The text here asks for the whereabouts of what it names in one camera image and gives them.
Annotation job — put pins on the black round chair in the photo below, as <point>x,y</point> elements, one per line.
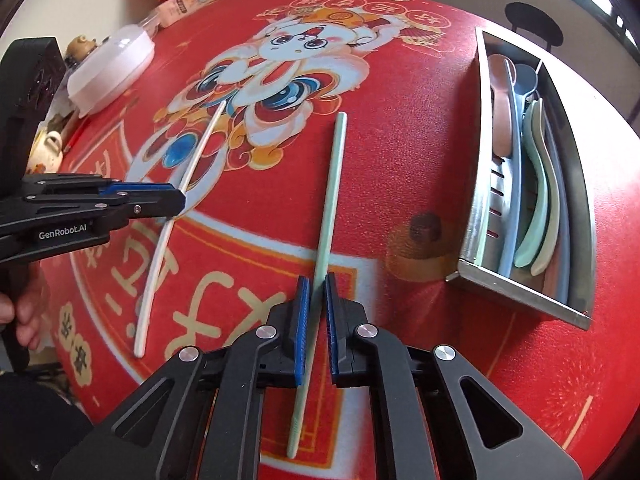
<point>532,17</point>

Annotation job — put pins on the red printed tablecloth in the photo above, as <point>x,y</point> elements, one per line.
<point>400,160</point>

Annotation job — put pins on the blue chopstick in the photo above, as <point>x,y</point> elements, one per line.
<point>562,240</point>

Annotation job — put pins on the metal utensil tray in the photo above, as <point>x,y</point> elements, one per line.
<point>515,296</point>

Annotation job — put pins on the pink spoon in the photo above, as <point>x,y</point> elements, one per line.
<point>501,110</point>

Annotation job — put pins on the cream chopstick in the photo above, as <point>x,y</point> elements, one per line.
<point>153,290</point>

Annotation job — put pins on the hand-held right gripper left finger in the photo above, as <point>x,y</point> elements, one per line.
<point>302,330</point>

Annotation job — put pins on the white dome container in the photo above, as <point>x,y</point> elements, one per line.
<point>110,70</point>

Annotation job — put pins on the grey-blue spoon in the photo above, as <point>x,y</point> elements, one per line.
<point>526,80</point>

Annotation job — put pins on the green spoon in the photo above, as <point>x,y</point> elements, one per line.
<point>530,245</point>

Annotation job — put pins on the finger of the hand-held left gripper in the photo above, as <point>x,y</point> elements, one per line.
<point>140,189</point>
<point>160,205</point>

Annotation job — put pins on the person's left hand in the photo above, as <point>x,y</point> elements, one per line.
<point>32,310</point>

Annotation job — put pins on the brown figurine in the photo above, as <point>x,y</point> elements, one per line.
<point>80,50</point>

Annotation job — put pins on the cream spoon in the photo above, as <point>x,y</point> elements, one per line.
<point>547,240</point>

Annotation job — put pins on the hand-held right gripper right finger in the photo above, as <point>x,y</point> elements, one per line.
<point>331,330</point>

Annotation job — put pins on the pink chopstick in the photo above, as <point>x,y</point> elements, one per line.
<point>551,275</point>

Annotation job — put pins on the green chopstick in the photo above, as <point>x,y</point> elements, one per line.
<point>332,185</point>

